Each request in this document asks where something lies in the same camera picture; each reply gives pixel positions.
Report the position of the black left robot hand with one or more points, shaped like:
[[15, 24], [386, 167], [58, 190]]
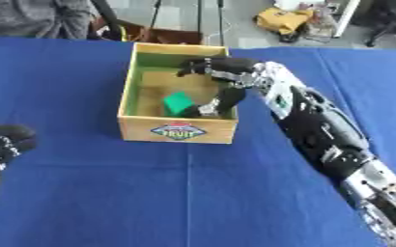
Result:
[[4, 141]]

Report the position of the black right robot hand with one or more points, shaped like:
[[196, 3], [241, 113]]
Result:
[[229, 66]]

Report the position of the green block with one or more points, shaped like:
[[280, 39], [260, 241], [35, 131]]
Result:
[[178, 103]]

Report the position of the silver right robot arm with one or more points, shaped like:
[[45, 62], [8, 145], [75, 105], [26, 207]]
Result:
[[320, 128]]

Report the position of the tan cardboard box green inside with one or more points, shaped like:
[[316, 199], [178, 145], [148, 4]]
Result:
[[176, 95]]

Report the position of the black tripod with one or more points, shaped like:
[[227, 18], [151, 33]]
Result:
[[198, 19]]

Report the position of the yellow bag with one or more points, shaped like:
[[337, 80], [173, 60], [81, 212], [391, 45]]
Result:
[[283, 19]]

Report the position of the person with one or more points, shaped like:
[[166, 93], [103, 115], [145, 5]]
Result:
[[35, 17]]

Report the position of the black office chair base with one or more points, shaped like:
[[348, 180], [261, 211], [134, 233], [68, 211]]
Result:
[[390, 22]]

